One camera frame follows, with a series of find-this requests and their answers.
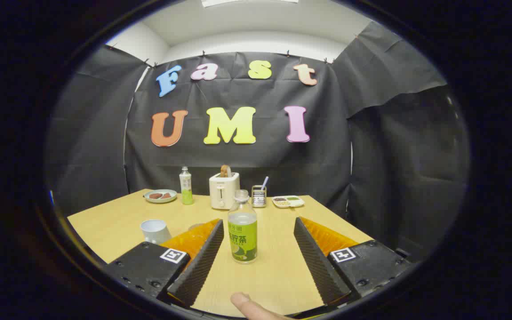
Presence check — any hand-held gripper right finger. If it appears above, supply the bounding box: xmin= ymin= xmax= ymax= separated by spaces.
xmin=294 ymin=216 xmax=412 ymax=307

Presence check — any white divided snack tray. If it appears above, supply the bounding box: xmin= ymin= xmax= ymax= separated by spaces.
xmin=272 ymin=196 xmax=305 ymax=208

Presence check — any slim green label bottle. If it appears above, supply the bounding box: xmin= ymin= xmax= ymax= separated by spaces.
xmin=179 ymin=167 xmax=194 ymax=205

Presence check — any green label juice bottle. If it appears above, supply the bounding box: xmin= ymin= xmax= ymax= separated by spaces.
xmin=228 ymin=190 xmax=258 ymax=264

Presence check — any white toaster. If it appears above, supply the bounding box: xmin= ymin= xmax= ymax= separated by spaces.
xmin=209 ymin=172 xmax=240 ymax=210

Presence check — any pale green plate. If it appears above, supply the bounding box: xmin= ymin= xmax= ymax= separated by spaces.
xmin=144 ymin=189 xmax=178 ymax=204

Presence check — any white cup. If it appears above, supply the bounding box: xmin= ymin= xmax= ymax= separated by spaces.
xmin=140 ymin=219 xmax=172 ymax=245

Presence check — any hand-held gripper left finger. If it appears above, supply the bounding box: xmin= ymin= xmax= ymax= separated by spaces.
xmin=105 ymin=218 xmax=225 ymax=308

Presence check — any wooden table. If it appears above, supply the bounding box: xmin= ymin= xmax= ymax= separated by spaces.
xmin=67 ymin=189 xmax=374 ymax=319

